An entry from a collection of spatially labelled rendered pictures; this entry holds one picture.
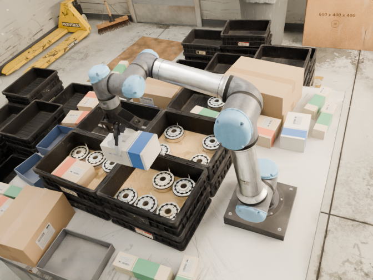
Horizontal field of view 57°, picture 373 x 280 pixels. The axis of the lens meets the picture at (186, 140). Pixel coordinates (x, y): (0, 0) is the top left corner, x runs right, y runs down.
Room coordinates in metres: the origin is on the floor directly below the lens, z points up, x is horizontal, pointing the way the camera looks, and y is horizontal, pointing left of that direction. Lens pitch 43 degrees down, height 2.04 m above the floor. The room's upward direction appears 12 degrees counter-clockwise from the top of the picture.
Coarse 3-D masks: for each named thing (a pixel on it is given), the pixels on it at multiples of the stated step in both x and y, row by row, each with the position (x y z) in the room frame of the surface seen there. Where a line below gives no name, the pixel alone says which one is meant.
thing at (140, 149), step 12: (132, 132) 1.09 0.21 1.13; (144, 132) 1.07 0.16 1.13; (132, 144) 1.01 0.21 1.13; (144, 144) 1.00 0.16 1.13; (156, 144) 1.03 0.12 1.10; (108, 156) 1.04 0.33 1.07; (120, 156) 1.01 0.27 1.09; (132, 156) 0.97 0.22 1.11; (144, 156) 0.95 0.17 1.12; (156, 156) 1.01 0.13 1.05; (144, 168) 0.95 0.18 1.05
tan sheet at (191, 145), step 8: (160, 136) 1.38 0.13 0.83; (184, 136) 1.34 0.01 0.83; (192, 136) 1.33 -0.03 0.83; (200, 136) 1.31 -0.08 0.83; (168, 144) 1.30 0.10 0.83; (176, 144) 1.29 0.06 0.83; (184, 144) 1.28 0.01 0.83; (192, 144) 1.27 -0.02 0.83; (200, 144) 1.25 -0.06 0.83; (176, 152) 1.23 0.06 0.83; (184, 152) 1.22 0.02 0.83; (192, 152) 1.21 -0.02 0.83; (200, 152) 1.20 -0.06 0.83
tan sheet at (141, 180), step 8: (136, 168) 1.18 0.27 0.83; (136, 176) 1.13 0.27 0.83; (144, 176) 1.12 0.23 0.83; (152, 176) 1.11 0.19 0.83; (128, 184) 1.09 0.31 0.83; (136, 184) 1.08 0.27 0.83; (144, 184) 1.07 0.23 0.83; (152, 184) 1.06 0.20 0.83; (144, 192) 1.02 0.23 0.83; (152, 192) 1.01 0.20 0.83; (168, 192) 0.99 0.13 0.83; (160, 200) 0.96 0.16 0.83; (168, 200) 0.95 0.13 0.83; (176, 200) 0.94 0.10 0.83
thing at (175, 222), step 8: (176, 160) 1.08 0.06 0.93; (200, 168) 1.00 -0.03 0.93; (112, 176) 1.07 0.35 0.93; (200, 176) 0.96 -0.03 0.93; (104, 184) 1.03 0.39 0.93; (200, 184) 0.93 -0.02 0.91; (192, 192) 0.89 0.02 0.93; (112, 200) 0.93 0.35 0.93; (120, 200) 0.92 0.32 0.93; (192, 200) 0.87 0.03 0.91; (128, 208) 0.88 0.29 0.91; (136, 208) 0.86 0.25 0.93; (184, 208) 0.82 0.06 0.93; (152, 216) 0.81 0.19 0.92; (160, 216) 0.80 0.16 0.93; (176, 216) 0.79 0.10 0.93; (168, 224) 0.77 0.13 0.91; (176, 224) 0.76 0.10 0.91
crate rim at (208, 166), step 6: (162, 114) 1.43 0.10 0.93; (180, 114) 1.40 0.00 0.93; (186, 114) 1.39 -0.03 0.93; (156, 120) 1.39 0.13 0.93; (204, 120) 1.32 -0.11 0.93; (210, 120) 1.31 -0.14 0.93; (150, 126) 1.35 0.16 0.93; (216, 150) 1.09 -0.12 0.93; (168, 156) 1.12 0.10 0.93; (174, 156) 1.11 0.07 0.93; (216, 156) 1.06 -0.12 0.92; (192, 162) 1.05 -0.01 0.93; (210, 162) 1.03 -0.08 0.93; (210, 168) 1.01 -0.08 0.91
